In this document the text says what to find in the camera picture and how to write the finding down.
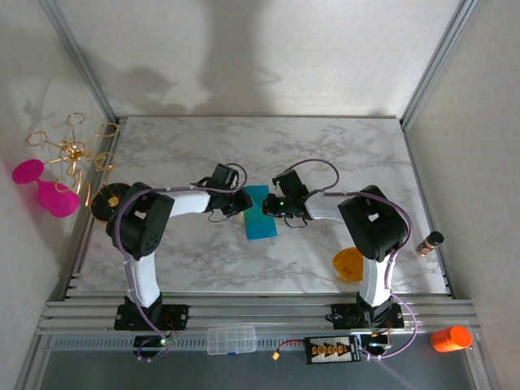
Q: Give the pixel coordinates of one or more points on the clear plastic organizer box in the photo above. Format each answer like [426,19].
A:
[231,340]

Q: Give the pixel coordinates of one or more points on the blue square paper sheet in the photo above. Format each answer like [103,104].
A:
[262,227]

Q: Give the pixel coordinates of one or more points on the small black controller board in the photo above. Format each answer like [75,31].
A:
[375,343]
[148,343]

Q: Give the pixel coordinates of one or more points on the orange plastic cup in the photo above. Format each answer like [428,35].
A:
[451,339]

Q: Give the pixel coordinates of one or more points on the black charging board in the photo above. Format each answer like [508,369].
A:
[331,349]

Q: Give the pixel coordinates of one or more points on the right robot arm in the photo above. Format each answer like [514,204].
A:
[373,223]

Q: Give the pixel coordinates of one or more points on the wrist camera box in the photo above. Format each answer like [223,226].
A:
[224,176]
[290,183]

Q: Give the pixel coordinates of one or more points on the aluminium side rail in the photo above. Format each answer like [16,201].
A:
[83,243]
[420,183]

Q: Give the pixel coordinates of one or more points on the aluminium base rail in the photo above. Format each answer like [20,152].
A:
[260,313]

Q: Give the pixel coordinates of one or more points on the aluminium frame post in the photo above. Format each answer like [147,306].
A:
[438,61]
[83,65]

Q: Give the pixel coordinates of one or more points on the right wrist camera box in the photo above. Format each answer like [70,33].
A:
[290,183]

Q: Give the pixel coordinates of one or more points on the pink plastic wine glass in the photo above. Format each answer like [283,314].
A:
[57,201]

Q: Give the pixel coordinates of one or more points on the orange plastic bowl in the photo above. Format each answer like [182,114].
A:
[347,264]

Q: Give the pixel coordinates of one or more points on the small brown bottle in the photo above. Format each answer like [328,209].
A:
[430,243]

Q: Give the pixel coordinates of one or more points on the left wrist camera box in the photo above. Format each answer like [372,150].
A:
[224,176]

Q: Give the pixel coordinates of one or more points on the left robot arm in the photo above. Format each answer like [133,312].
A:
[142,223]

